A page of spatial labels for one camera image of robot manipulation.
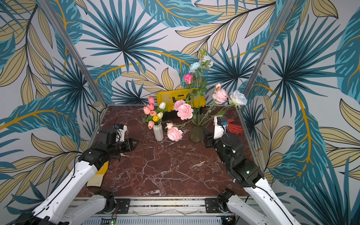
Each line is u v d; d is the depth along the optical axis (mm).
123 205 735
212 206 735
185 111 636
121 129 689
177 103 746
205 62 760
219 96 676
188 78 747
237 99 629
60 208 403
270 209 395
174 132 626
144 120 1090
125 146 675
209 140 552
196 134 936
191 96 801
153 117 734
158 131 893
